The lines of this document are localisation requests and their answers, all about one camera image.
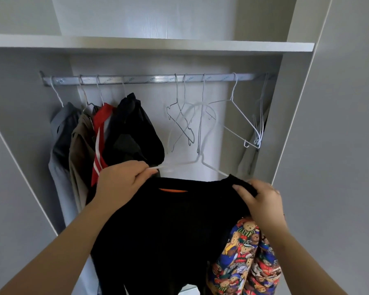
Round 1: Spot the person's right hand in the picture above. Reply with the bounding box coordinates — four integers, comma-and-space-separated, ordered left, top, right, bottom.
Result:
232, 180, 288, 236

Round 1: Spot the person's left hand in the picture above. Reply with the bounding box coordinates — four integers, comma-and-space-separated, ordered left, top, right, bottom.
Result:
92, 160, 158, 217

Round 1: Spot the white wire garment hanger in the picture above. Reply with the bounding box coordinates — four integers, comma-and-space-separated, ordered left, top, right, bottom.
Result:
148, 102, 231, 178

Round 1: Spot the black knit sweater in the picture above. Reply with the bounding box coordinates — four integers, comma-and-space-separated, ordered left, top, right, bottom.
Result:
91, 174, 259, 295

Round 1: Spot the person's left forearm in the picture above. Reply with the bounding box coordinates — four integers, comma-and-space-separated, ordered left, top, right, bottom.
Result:
0, 201, 112, 295

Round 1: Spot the person's right forearm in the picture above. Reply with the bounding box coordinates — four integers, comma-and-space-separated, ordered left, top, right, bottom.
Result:
258, 224, 349, 295

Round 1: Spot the black hanging garment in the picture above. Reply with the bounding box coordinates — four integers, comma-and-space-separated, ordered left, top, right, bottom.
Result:
85, 93, 166, 206

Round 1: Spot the teddy bear print garment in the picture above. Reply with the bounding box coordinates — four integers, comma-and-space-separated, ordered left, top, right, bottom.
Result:
207, 216, 282, 295

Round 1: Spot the brown hanging garment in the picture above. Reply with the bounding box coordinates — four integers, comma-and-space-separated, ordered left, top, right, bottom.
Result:
68, 107, 96, 213

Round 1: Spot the red white-striped hanging garment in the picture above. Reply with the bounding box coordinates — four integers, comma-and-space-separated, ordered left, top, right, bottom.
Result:
90, 103, 116, 188

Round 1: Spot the grey hanging shirt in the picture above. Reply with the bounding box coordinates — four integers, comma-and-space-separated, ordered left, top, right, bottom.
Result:
48, 102, 82, 226

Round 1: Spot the white wardrobe door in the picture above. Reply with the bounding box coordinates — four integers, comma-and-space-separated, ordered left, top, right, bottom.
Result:
272, 0, 369, 295
0, 110, 59, 295

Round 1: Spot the white wardrobe shelf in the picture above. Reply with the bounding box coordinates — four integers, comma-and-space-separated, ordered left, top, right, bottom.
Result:
0, 34, 315, 56

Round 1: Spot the row of white wire hangers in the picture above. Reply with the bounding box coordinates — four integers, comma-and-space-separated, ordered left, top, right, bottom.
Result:
49, 72, 270, 155

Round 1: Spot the silver metal clothes rail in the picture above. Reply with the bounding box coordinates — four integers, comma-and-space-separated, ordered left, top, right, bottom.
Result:
39, 71, 278, 87

